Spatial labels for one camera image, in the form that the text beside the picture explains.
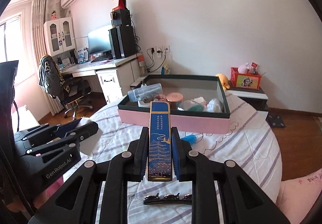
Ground clear dental flosser box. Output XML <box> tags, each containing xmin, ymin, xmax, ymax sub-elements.
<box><xmin>128</xmin><ymin>83</ymin><xmax>163</xmax><ymax>102</ymax></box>

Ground dark blue long box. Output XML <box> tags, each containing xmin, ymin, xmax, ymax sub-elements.
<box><xmin>147</xmin><ymin>102</ymin><xmax>172</xmax><ymax>182</ymax></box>

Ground white astronaut figurine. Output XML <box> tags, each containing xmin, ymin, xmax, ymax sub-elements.
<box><xmin>206</xmin><ymin>98</ymin><xmax>224</xmax><ymax>113</ymax></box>

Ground teal round case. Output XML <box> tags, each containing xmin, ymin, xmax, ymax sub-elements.
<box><xmin>177</xmin><ymin>100</ymin><xmax>205</xmax><ymax>112</ymax></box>

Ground rose gold candle jar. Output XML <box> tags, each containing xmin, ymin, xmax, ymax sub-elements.
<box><xmin>166</xmin><ymin>92</ymin><xmax>183</xmax><ymax>110</ymax></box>

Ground blue plastic tube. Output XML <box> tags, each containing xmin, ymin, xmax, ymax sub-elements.
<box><xmin>181</xmin><ymin>134</ymin><xmax>197</xmax><ymax>145</ymax></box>

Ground black office chair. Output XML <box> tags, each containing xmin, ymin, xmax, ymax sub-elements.
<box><xmin>38</xmin><ymin>55</ymin><xmax>93</xmax><ymax>120</ymax></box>

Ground pink pillow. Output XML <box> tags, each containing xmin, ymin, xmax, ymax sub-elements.
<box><xmin>276</xmin><ymin>169</ymin><xmax>321</xmax><ymax>223</ymax></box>

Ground black hair clip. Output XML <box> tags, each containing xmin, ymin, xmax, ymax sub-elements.
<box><xmin>143</xmin><ymin>193</ymin><xmax>193</xmax><ymax>205</ymax></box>

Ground striped white bed quilt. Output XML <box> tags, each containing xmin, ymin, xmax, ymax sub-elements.
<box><xmin>63</xmin><ymin>94</ymin><xmax>282</xmax><ymax>223</ymax></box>

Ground white desk with drawers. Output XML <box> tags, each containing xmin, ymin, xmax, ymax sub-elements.
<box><xmin>62</xmin><ymin>53</ymin><xmax>142</xmax><ymax>103</ymax></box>

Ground white phone stand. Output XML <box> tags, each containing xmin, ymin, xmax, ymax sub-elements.
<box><xmin>137</xmin><ymin>100</ymin><xmax>151</xmax><ymax>108</ymax></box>

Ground black floor scale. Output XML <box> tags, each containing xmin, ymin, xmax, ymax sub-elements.
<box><xmin>266</xmin><ymin>113</ymin><xmax>285</xmax><ymax>128</ymax></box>

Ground black computer monitor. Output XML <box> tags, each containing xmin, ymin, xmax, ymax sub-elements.
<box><xmin>87</xmin><ymin>25</ymin><xmax>112</xmax><ymax>55</ymax></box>

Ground white glass door cabinet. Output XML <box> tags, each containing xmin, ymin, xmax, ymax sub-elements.
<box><xmin>43</xmin><ymin>17</ymin><xmax>76</xmax><ymax>56</ymax></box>

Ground black white side cabinet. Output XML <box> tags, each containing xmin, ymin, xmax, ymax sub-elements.
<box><xmin>227</xmin><ymin>86</ymin><xmax>268</xmax><ymax>112</ymax></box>

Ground pink storage box green rim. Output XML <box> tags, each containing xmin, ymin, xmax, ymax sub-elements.
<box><xmin>117</xmin><ymin>74</ymin><xmax>231</xmax><ymax>135</ymax></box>

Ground black computer tower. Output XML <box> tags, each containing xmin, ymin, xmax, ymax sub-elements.
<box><xmin>109</xmin><ymin>25</ymin><xmax>137</xmax><ymax>60</ymax></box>

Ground red toy crate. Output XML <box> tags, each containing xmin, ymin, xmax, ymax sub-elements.
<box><xmin>230</xmin><ymin>67</ymin><xmax>262</xmax><ymax>90</ymax></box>

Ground orange octopus plush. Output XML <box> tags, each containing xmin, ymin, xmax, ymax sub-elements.
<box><xmin>216</xmin><ymin>74</ymin><xmax>230</xmax><ymax>90</ymax></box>

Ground black speaker box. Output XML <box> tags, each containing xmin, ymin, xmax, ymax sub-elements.
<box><xmin>110</xmin><ymin>9</ymin><xmax>131</xmax><ymax>26</ymax></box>

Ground pink plush toy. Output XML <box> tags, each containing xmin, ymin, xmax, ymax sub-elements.
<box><xmin>237</xmin><ymin>63</ymin><xmax>249</xmax><ymax>74</ymax></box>

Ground wall power outlets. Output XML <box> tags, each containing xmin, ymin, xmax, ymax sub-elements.
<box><xmin>147</xmin><ymin>45</ymin><xmax>171</xmax><ymax>58</ymax></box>

